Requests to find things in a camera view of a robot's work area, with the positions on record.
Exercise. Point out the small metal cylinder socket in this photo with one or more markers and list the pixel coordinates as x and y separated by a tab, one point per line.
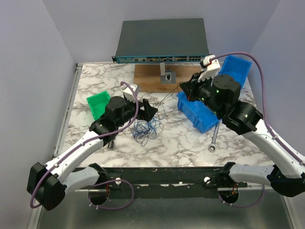
110	145

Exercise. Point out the near blue plastic bin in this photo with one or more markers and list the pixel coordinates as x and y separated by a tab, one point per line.
201	117

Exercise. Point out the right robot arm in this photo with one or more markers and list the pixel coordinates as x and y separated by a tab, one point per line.
221	95

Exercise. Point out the far blue plastic bin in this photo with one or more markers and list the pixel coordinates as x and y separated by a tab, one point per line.
237	68

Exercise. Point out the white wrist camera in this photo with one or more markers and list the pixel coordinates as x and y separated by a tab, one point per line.
210	66
128	93

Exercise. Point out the brown wooden board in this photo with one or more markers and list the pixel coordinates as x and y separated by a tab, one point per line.
147	76

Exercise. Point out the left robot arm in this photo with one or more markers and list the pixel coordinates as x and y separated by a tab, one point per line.
50	182

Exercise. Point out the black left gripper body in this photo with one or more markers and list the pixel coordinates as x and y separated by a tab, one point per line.
130	111

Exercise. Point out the blue plastic bin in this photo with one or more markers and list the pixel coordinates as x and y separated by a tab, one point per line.
201	117
237	68

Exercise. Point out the grey network switch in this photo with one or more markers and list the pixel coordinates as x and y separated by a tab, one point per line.
166	40

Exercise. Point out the silver ratchet wrench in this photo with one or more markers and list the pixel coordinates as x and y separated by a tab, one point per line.
212	146

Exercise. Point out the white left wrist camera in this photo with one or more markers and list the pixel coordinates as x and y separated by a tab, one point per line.
128	93

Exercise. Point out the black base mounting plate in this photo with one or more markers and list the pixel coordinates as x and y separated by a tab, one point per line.
161	182

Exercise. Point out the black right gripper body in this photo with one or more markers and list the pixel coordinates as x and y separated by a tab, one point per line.
202	89

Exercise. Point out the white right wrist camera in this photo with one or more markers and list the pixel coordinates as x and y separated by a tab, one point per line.
210	66

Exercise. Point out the grey metal bracket fixture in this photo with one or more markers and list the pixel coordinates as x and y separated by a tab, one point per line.
167	76

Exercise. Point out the aluminium frame rail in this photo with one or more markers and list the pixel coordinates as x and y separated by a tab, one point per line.
178	144

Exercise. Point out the green plastic bin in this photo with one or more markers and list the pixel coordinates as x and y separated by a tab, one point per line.
97	104

